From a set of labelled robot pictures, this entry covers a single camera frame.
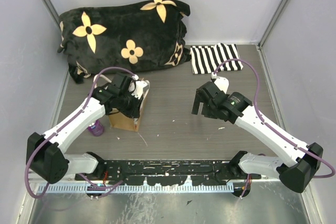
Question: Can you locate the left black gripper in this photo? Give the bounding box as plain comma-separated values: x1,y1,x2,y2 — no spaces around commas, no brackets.
119,90,144,119

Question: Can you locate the brown canvas bag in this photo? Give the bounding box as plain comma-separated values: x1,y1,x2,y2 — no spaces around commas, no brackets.
92,73,151,132

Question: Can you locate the purple soda can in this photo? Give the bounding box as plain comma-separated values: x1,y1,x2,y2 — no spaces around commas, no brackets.
88,120,104,136

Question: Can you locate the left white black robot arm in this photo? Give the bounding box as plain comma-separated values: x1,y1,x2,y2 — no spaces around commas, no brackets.
25,73,150,184

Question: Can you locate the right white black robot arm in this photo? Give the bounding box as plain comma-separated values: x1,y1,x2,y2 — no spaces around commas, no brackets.
192,79,323,193

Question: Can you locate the black white striped cloth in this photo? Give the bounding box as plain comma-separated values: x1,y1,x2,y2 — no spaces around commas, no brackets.
190,43,240,74

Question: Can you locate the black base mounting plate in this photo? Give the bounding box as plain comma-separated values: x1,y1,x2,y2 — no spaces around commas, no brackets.
85,159,247,186

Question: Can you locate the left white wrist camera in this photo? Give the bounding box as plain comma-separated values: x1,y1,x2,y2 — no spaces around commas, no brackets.
128,80,150,100

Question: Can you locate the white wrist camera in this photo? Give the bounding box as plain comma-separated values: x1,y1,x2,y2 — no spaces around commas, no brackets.
128,80,150,100
211,72,229,94

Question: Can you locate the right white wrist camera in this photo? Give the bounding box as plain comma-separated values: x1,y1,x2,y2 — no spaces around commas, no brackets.
211,72,229,94

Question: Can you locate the white slotted cable duct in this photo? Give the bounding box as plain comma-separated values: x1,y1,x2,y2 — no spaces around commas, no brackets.
46,183,234,194

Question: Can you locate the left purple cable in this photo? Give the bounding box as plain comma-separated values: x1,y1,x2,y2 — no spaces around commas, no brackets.
24,66,139,199

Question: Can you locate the purple cable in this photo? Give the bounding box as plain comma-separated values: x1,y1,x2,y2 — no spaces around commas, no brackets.
211,58,336,178
24,66,139,199

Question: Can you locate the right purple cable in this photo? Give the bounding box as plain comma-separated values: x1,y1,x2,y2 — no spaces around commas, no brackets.
211,58,336,178

